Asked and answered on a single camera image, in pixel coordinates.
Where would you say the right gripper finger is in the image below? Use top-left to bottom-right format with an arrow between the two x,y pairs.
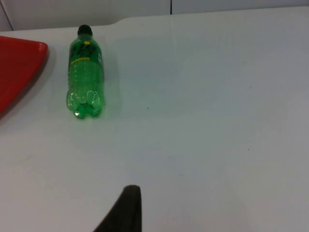
92,185 -> 142,232

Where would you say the green plastic bottle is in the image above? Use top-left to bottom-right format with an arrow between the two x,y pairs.
65,24 -> 106,120

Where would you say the red tray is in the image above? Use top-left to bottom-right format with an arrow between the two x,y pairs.
0,35 -> 49,120

